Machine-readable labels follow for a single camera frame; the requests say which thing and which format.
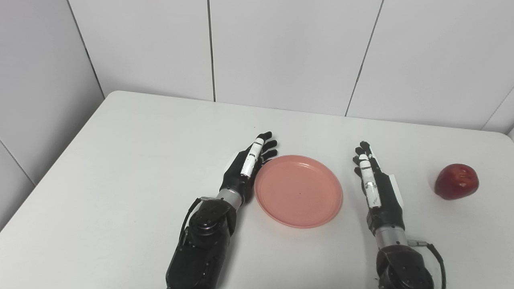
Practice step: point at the red apple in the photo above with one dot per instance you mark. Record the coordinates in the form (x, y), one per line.
(456, 181)

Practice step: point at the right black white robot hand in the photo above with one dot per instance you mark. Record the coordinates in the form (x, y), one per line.
(379, 192)

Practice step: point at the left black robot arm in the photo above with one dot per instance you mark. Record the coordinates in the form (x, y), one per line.
(204, 249)

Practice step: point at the pink round plate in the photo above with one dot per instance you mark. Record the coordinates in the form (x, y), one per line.
(298, 191)

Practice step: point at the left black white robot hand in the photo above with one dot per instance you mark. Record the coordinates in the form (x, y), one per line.
(247, 168)

